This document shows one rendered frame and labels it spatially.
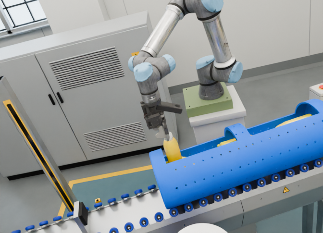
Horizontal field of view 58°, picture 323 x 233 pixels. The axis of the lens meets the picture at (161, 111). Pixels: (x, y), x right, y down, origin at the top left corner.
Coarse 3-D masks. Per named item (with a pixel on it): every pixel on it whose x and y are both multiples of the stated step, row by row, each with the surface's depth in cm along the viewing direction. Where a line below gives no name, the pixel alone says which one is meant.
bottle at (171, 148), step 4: (164, 140) 131; (172, 140) 129; (176, 140) 132; (164, 144) 130; (168, 144) 129; (172, 144) 129; (176, 144) 131; (164, 148) 132; (168, 148) 130; (172, 148) 130; (176, 148) 131; (168, 152) 131; (172, 152) 131; (176, 152) 132; (180, 152) 135; (168, 156) 133; (172, 156) 132; (176, 156) 132; (180, 156) 134; (168, 160) 135; (172, 160) 133
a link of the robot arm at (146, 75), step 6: (138, 66) 111; (144, 66) 110; (150, 66) 110; (138, 72) 109; (144, 72) 109; (150, 72) 110; (156, 72) 113; (138, 78) 111; (144, 78) 110; (150, 78) 111; (156, 78) 113; (138, 84) 113; (144, 84) 111; (150, 84) 112; (156, 84) 114; (144, 90) 113; (150, 90) 113; (156, 90) 115
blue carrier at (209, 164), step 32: (224, 128) 148; (256, 128) 155; (288, 128) 131; (320, 128) 131; (160, 160) 131; (192, 160) 129; (224, 160) 128; (256, 160) 129; (288, 160) 132; (160, 192) 127; (192, 192) 129
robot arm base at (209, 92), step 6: (204, 84) 165; (210, 84) 164; (216, 84) 165; (204, 90) 168; (210, 90) 165; (216, 90) 166; (222, 90) 169; (204, 96) 168; (210, 96) 166; (216, 96) 166
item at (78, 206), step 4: (76, 204) 142; (80, 204) 142; (76, 208) 139; (80, 208) 140; (84, 208) 143; (76, 212) 137; (80, 212) 138; (84, 212) 141; (76, 216) 135; (80, 216) 136; (84, 216) 139; (76, 220) 136; (80, 220) 137; (84, 220) 138; (88, 220) 149; (80, 224) 138; (84, 224) 139; (88, 224) 147; (80, 228) 139; (84, 228) 140; (88, 228) 145; (84, 232) 141; (88, 232) 143
